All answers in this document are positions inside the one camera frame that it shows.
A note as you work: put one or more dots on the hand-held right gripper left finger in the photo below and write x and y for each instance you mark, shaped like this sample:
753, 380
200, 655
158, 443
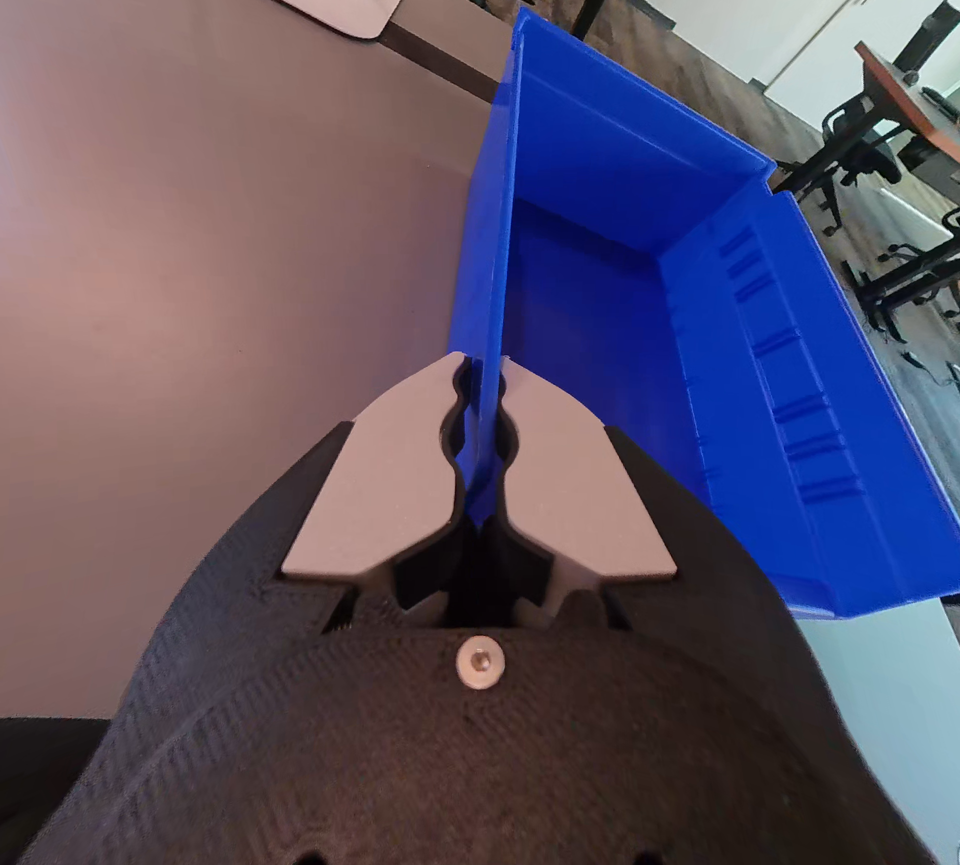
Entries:
375, 490

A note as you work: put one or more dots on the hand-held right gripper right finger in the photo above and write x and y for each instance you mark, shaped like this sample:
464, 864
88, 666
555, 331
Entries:
585, 505

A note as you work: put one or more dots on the blue plastic bin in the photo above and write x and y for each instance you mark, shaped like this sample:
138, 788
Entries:
600, 167

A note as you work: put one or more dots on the wood-top office desk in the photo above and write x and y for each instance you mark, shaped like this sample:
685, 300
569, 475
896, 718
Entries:
900, 100

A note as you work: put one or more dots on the black desk monitor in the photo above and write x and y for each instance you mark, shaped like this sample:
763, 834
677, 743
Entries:
926, 36

